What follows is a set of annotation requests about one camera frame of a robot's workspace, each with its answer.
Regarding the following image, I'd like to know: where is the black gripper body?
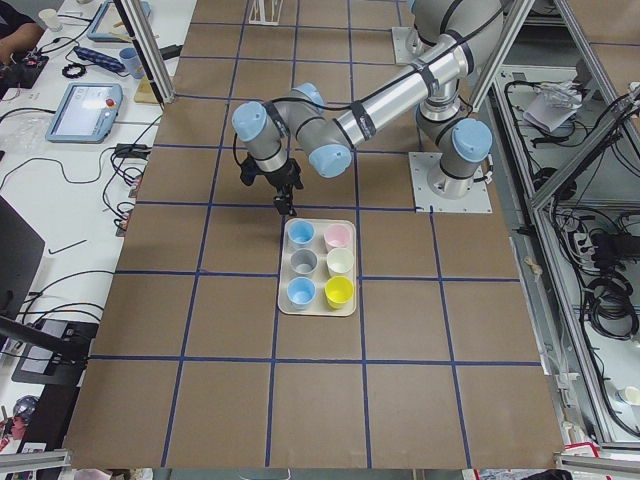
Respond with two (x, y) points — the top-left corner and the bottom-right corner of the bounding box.
(262, 158), (303, 193)

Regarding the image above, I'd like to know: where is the light blue ikea cup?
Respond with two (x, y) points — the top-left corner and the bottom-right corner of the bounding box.
(286, 219), (316, 250)

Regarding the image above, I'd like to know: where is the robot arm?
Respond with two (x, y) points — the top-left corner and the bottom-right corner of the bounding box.
(232, 1), (506, 216)

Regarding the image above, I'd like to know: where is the person forearm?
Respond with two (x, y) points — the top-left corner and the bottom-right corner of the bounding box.
(1, 22), (44, 65)

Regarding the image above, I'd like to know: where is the grey cup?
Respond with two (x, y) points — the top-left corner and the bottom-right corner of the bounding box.
(290, 249), (318, 276)

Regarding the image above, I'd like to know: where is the pink cup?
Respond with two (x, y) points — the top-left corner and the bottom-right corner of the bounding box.
(323, 223), (351, 252)

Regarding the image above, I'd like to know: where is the white cup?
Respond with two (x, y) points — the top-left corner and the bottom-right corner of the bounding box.
(326, 248), (355, 277)

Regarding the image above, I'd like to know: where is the blue cup on tray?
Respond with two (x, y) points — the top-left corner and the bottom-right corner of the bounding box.
(286, 277), (316, 310)

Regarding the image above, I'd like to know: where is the yellow cup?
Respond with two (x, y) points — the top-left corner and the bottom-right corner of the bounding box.
(324, 276), (355, 310)

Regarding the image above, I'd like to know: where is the paper cup on desk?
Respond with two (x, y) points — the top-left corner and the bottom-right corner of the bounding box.
(38, 8), (62, 32)

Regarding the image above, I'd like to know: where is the paper cup in cabinet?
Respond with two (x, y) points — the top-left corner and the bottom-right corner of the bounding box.
(617, 386), (640, 406)

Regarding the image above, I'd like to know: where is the cream plastic tray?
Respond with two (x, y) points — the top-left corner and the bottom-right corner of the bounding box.
(278, 219), (357, 317)

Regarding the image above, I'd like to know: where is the wooden stand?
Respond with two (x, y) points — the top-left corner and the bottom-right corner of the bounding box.
(134, 76), (164, 105)

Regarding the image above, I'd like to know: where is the blue mug on desk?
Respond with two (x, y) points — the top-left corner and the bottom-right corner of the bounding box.
(119, 47), (144, 80)

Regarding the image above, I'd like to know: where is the near teach pendant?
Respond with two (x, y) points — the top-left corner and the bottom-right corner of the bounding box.
(45, 82), (123, 144)

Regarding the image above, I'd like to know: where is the teach pendant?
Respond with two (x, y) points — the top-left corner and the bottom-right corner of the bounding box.
(45, 82), (123, 144)
(86, 1), (130, 43)

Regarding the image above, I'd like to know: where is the far teach pendant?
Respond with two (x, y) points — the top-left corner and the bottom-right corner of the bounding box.
(86, 1), (130, 43)

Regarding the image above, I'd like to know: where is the black monitor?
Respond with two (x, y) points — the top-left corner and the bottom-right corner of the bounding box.
(0, 198), (45, 319)

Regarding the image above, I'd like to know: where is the crumpled white paper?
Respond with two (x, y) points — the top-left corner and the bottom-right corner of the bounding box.
(523, 81), (583, 133)

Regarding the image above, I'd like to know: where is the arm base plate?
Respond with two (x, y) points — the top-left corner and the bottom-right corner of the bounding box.
(408, 152), (493, 214)
(391, 27), (425, 65)

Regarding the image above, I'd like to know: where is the white wire cup rack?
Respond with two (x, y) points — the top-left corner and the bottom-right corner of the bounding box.
(248, 0), (283, 26)

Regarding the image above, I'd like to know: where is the aluminium frame post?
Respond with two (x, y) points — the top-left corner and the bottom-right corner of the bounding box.
(114, 0), (175, 107)

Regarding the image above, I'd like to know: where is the black ring part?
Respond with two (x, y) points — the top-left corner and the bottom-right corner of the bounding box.
(61, 62), (87, 80)

